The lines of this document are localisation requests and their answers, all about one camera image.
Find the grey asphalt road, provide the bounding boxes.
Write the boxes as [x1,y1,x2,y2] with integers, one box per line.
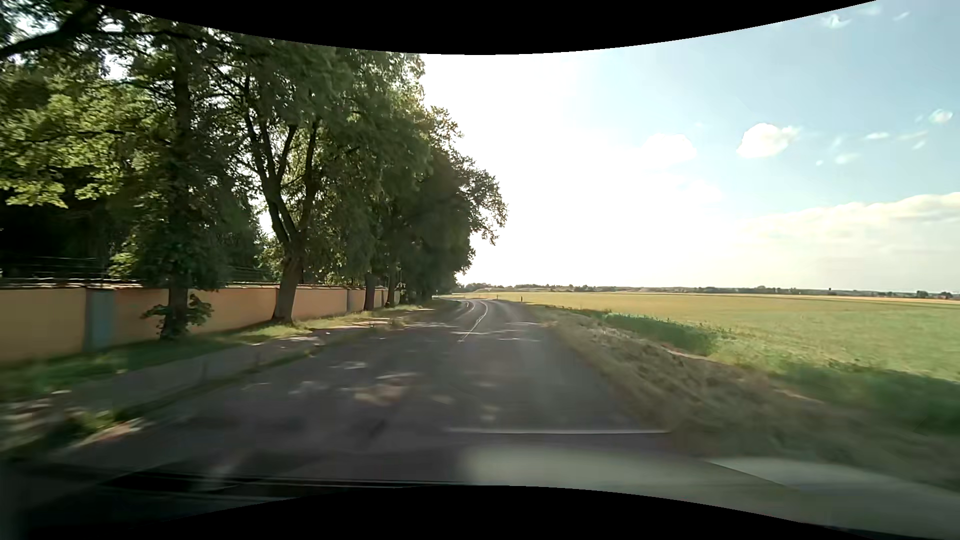
[45,297,676,481]

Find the row of trees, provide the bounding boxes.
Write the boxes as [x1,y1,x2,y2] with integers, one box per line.
[0,3,509,340]

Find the dry grass verge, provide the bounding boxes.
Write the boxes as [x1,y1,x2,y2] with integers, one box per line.
[525,303,960,489]

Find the distant line of trees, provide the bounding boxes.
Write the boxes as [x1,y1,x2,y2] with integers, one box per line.
[454,282,957,300]

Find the car's own bonnet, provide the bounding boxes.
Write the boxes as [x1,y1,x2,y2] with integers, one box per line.
[0,444,960,540]

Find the grey pavement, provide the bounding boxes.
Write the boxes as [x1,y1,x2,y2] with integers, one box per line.
[0,306,421,451]

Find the yellow green field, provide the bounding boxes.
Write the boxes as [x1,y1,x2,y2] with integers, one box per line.
[450,291,960,384]

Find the grass strip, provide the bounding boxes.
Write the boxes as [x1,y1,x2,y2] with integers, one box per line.
[0,301,436,402]

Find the long ochre wall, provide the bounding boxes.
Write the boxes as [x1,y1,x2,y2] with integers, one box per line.
[0,282,402,366]

